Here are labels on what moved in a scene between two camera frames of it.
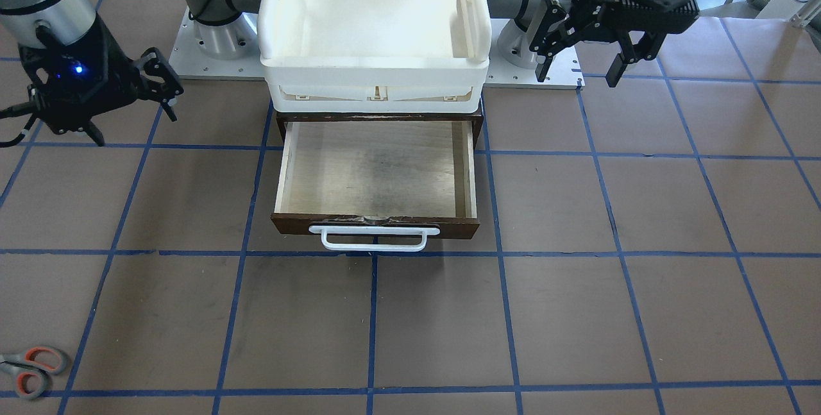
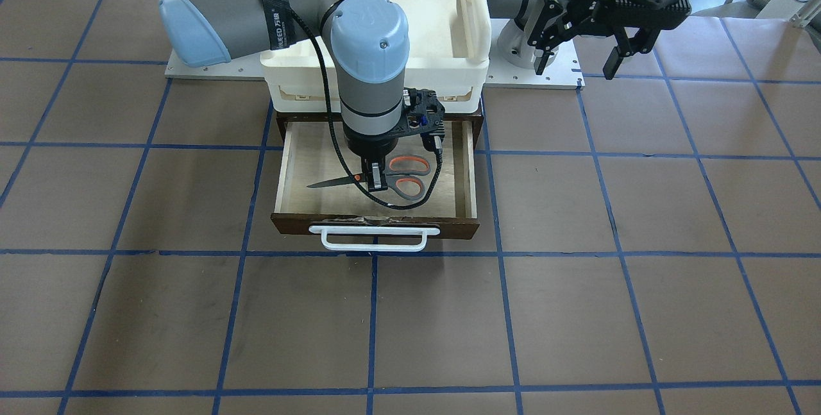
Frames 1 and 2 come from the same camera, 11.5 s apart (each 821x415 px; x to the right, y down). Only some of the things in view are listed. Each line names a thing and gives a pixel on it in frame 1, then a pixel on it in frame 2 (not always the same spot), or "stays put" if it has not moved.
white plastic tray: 374,40 stays put
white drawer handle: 325,231 stays put
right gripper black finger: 93,132 → 377,180
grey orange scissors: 31,369 → 401,172
